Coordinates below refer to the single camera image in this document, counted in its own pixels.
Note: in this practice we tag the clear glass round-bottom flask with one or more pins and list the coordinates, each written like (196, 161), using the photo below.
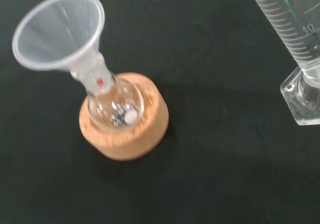
(110, 96)

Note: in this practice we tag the white stir bar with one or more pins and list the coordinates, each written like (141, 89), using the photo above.
(130, 116)

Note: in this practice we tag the black bench cloth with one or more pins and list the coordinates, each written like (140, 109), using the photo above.
(212, 133)

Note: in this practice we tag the translucent plastic funnel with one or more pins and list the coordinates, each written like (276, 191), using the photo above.
(47, 33)

